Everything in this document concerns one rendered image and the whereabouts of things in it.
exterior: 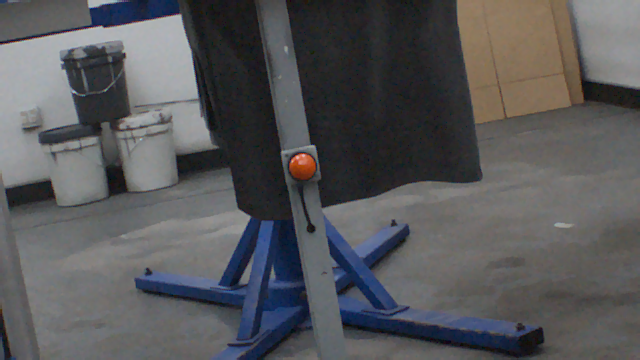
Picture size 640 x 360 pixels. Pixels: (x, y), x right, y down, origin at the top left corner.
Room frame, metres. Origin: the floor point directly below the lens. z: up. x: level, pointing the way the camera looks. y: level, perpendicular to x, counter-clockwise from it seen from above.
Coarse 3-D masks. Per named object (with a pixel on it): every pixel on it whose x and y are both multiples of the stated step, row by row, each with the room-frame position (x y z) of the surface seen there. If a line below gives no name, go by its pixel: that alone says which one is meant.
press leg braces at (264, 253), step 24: (240, 240) 3.68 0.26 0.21; (264, 240) 3.36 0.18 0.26; (336, 240) 3.35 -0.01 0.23; (240, 264) 3.71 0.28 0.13; (264, 264) 3.31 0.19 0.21; (336, 264) 3.82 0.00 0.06; (360, 264) 3.31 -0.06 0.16; (216, 288) 3.79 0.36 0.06; (264, 288) 3.28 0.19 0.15; (360, 288) 3.28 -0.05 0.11; (384, 288) 3.26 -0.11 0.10; (384, 312) 3.19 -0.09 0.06; (240, 336) 3.17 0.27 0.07
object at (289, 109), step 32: (256, 0) 1.89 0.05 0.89; (288, 32) 1.88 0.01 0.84; (288, 64) 1.88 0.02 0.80; (288, 96) 1.88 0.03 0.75; (288, 128) 1.88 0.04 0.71; (288, 160) 1.86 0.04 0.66; (320, 224) 1.88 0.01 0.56; (320, 256) 1.88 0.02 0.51; (320, 288) 1.88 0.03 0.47; (320, 320) 1.88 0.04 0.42; (320, 352) 1.88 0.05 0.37
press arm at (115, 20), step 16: (128, 0) 3.27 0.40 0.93; (144, 0) 3.30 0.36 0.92; (160, 0) 3.32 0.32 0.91; (176, 0) 3.35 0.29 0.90; (96, 16) 3.22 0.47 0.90; (112, 16) 3.24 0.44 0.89; (128, 16) 3.26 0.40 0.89; (144, 16) 3.29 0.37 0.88; (160, 16) 3.32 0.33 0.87; (64, 32) 3.17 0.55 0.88
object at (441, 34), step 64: (192, 0) 2.15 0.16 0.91; (320, 0) 2.17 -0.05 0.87; (384, 0) 2.19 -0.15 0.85; (448, 0) 2.20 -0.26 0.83; (256, 64) 2.17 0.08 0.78; (320, 64) 2.17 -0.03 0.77; (384, 64) 2.20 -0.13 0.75; (448, 64) 2.20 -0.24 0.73; (256, 128) 2.17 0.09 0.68; (320, 128) 2.17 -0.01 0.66; (384, 128) 2.20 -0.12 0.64; (448, 128) 2.20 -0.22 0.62; (256, 192) 2.16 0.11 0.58; (320, 192) 2.18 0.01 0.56
